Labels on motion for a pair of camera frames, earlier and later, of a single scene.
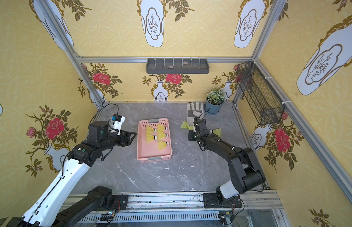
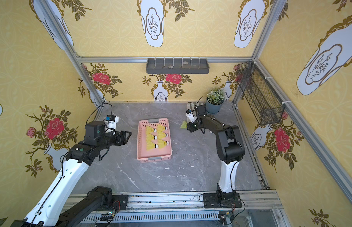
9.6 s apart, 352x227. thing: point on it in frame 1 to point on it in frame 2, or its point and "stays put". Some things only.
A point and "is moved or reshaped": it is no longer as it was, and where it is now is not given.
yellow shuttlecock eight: x=185 y=125 stays put
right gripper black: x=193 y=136 to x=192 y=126
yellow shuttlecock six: x=218 y=132 is moved or reshaped
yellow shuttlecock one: x=149 y=130 stays put
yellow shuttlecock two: x=160 y=128 stays put
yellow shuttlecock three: x=161 y=135 stays put
